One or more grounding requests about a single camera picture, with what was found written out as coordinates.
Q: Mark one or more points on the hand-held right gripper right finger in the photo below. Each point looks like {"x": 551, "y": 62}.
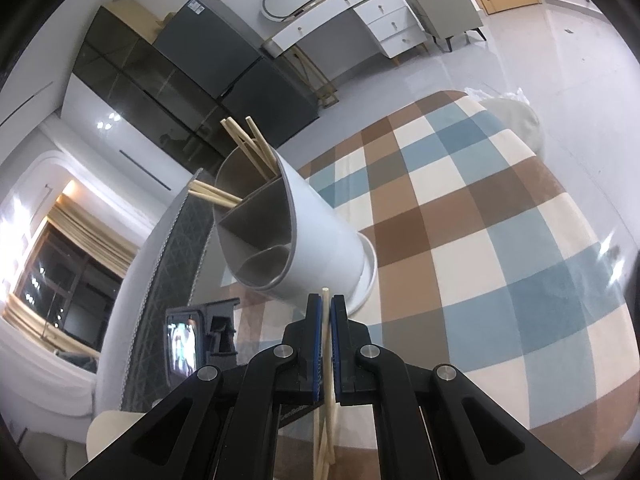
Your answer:
{"x": 337, "y": 345}

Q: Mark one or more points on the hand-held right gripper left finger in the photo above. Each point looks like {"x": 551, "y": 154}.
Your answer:
{"x": 315, "y": 345}

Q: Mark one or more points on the pale bamboo chopstick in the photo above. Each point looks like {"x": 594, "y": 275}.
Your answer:
{"x": 215, "y": 192}
{"x": 326, "y": 320}
{"x": 262, "y": 147}
{"x": 318, "y": 460}
{"x": 241, "y": 134}
{"x": 210, "y": 198}
{"x": 240, "y": 145}

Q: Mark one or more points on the grey divided utensil holder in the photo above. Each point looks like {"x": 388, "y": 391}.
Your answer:
{"x": 320, "y": 240}

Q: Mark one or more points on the dark glass window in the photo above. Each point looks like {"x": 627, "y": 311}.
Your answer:
{"x": 65, "y": 290}

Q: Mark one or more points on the plaid blue brown tablecloth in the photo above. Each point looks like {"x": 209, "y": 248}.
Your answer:
{"x": 450, "y": 260}

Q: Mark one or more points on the white bedding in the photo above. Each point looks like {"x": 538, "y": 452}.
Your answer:
{"x": 45, "y": 375}

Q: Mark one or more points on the beige curtain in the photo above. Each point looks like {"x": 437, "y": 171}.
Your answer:
{"x": 90, "y": 230}

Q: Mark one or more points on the dark grey box cabinet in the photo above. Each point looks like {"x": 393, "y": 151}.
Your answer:
{"x": 210, "y": 45}
{"x": 275, "y": 100}

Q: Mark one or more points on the gold metal rack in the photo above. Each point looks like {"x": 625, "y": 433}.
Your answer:
{"x": 320, "y": 80}

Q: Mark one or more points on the black glass cabinet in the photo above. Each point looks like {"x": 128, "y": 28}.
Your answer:
{"x": 125, "y": 75}

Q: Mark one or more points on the white dresser with drawers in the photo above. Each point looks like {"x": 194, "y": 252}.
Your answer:
{"x": 380, "y": 15}

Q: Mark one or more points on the grey nightstand with legs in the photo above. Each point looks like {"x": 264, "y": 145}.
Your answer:
{"x": 445, "y": 5}

